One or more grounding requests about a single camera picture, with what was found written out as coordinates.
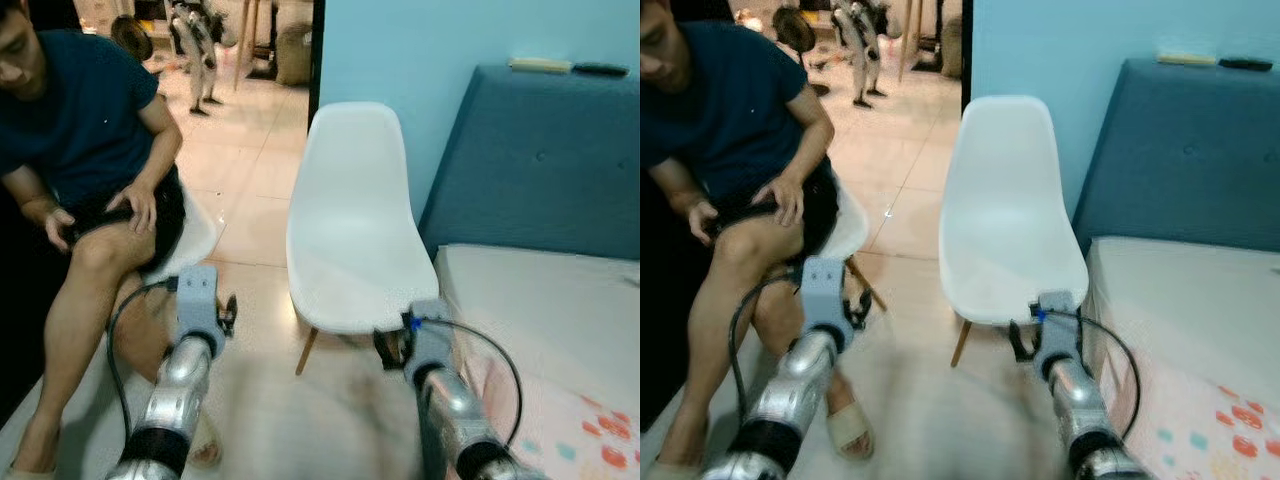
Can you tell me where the pink patterned pillow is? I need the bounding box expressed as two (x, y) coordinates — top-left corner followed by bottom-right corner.
(455, 350), (641, 480)
(1100, 340), (1280, 480)

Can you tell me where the white plastic chair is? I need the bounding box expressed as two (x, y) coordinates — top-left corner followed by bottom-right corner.
(140, 190), (223, 286)
(286, 102), (441, 376)
(800, 180), (888, 313)
(938, 95), (1089, 368)

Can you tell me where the beige slipper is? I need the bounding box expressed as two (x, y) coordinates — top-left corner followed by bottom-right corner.
(828, 400), (876, 461)
(185, 410), (223, 469)
(5, 455), (56, 480)

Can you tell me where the cream bed mattress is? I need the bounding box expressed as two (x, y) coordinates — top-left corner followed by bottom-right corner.
(1083, 236), (1280, 480)
(437, 243), (641, 480)

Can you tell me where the blue upholstered headboard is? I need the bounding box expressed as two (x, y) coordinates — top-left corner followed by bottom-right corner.
(418, 65), (641, 263)
(1072, 58), (1280, 253)

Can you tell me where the person in dark t-shirt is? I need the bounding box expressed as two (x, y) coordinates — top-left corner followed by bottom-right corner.
(640, 0), (876, 471)
(0, 0), (221, 476)

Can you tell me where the brown burlap sack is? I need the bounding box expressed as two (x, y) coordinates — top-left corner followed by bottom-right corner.
(275, 22), (313, 86)
(940, 15), (964, 79)

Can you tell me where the standing humanoid robot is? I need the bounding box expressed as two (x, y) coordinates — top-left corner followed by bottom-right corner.
(165, 0), (226, 116)
(830, 0), (891, 109)

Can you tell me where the wooden table leg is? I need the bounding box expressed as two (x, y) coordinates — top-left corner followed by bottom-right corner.
(233, 0), (263, 91)
(897, 0), (926, 83)

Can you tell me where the dark floor fan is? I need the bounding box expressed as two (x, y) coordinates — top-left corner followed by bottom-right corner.
(110, 15), (154, 63)
(772, 8), (831, 96)

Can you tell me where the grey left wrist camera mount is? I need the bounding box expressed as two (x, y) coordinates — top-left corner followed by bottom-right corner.
(800, 257), (849, 351)
(175, 265), (226, 356)

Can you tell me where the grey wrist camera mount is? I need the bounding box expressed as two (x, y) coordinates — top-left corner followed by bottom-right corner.
(800, 257), (849, 351)
(403, 300), (453, 386)
(175, 265), (226, 356)
(1033, 290), (1079, 376)

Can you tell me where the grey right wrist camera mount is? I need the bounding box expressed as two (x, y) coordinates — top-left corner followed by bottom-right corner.
(1033, 290), (1079, 376)
(403, 300), (453, 386)

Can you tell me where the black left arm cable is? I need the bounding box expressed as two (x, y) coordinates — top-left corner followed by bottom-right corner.
(728, 270), (806, 396)
(105, 280), (179, 441)

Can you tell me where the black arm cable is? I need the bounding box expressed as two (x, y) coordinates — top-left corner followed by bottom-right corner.
(408, 316), (524, 448)
(105, 280), (179, 441)
(1040, 310), (1143, 441)
(728, 270), (806, 396)

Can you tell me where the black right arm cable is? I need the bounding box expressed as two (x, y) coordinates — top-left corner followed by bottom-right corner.
(1040, 310), (1143, 441)
(408, 316), (524, 448)

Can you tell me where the black door frame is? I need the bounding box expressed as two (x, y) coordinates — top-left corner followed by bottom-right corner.
(308, 0), (326, 121)
(960, 0), (976, 111)

